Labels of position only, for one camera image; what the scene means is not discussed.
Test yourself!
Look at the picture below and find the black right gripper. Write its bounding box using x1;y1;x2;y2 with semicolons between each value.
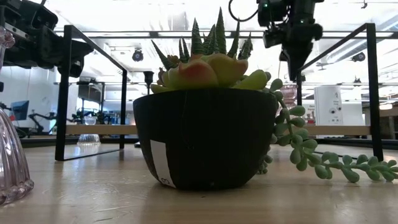
279;0;324;82

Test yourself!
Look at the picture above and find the potted succulent plant black pot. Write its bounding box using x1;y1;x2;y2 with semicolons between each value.
132;6;398;191

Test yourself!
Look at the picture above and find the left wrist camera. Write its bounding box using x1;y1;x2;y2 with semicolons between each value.
17;2;59;32

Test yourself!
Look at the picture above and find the wooden shelf riser black frame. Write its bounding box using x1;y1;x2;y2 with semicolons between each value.
55;23;384;162

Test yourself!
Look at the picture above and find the black table frame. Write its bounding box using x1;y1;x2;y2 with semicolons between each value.
20;136;398;151

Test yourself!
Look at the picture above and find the black hanging cabinet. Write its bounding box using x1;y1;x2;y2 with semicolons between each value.
76;81;106;103

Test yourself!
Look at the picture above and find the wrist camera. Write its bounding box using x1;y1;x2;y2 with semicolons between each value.
257;0;289;50
17;2;59;32

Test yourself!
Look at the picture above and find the blue computer monitor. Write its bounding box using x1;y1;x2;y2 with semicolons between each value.
11;100;30;121

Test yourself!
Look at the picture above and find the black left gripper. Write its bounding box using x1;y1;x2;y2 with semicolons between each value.
0;26;95;78

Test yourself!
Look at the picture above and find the clear glass candle holder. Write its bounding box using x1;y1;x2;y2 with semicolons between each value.
76;115;102;146

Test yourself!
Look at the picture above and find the pink glass candle holder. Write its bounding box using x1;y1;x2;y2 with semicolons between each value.
280;84;299;109
0;25;35;207

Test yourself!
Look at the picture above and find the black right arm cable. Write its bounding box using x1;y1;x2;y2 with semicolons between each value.
228;0;259;23

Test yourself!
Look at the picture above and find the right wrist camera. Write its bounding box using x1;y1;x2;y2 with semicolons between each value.
257;0;289;50

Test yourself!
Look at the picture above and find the white box appliance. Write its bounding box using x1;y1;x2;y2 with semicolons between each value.
313;85;345;126

